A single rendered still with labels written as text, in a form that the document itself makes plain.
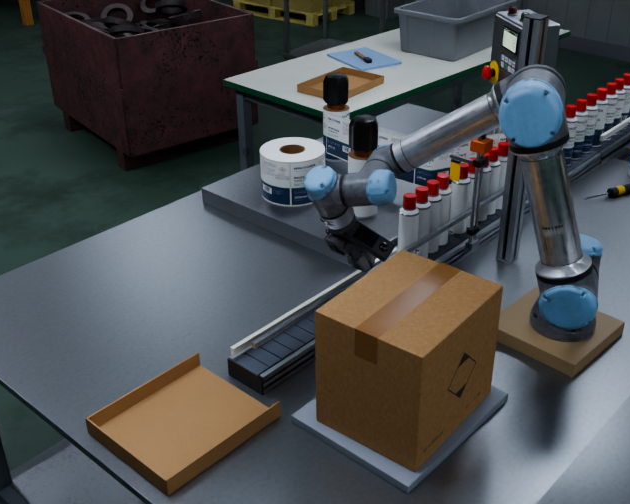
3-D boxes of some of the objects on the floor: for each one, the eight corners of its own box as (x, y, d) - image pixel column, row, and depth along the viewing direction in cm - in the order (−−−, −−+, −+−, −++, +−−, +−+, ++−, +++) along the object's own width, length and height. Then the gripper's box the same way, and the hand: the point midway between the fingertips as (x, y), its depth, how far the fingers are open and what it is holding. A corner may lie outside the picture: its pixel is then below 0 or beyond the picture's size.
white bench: (451, 132, 538) (461, 10, 499) (551, 162, 492) (570, 30, 452) (233, 228, 421) (223, 79, 382) (337, 280, 375) (338, 116, 336)
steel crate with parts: (198, 91, 619) (188, -22, 578) (272, 150, 514) (267, 17, 473) (50, 115, 575) (29, -5, 533) (99, 186, 470) (76, 42, 429)
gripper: (334, 197, 192) (361, 248, 208) (312, 226, 189) (341, 275, 205) (362, 208, 187) (387, 259, 203) (340, 237, 184) (367, 287, 200)
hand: (371, 268), depth 201 cm, fingers closed
